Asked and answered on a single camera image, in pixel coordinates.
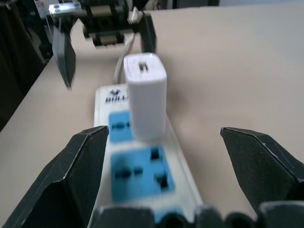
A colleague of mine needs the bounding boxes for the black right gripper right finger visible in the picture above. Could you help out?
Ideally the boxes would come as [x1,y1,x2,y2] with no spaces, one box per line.
[220,126,304,215]

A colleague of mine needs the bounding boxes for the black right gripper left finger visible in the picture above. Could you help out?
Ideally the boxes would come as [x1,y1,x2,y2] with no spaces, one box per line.
[0,125,110,228]

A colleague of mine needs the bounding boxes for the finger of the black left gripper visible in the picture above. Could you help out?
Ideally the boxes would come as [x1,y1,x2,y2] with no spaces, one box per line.
[139,12,158,55]
[48,2,82,91]

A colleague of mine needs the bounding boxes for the white charger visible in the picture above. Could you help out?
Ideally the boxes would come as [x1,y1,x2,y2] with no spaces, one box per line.
[123,52,168,141]

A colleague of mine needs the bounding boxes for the white power strip blue sockets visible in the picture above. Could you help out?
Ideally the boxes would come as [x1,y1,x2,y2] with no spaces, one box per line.
[92,83,205,228]

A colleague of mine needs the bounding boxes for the dark furniture beside table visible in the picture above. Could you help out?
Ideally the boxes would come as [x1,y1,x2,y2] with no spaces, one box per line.
[0,0,54,133]

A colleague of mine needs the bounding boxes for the white power strip cable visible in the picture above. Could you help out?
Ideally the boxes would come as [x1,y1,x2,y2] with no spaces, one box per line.
[114,32,136,85]

